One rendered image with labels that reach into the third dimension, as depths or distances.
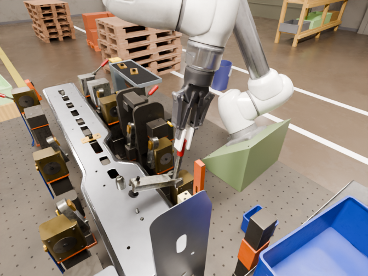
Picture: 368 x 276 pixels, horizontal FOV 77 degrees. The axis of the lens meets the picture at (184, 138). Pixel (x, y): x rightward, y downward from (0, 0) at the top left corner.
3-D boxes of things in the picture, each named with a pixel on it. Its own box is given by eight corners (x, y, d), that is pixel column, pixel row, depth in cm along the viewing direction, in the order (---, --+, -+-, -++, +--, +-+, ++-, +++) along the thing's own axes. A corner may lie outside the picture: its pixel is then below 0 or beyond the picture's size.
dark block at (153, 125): (154, 193, 115) (145, 122, 90) (166, 187, 118) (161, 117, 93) (159, 200, 112) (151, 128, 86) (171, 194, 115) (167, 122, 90)
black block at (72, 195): (69, 247, 93) (42, 201, 76) (93, 234, 98) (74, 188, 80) (73, 258, 90) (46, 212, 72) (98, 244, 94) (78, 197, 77)
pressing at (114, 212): (36, 91, 144) (35, 88, 143) (74, 82, 154) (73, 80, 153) (130, 302, 53) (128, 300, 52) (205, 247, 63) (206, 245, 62)
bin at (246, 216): (239, 227, 100) (241, 214, 94) (254, 216, 104) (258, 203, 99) (258, 247, 93) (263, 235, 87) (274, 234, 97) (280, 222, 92)
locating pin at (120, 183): (115, 188, 81) (112, 175, 77) (124, 184, 82) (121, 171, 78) (119, 194, 79) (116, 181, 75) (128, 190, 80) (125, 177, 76)
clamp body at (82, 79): (91, 124, 167) (76, 75, 145) (107, 119, 172) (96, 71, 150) (94, 128, 162) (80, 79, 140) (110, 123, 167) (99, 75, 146)
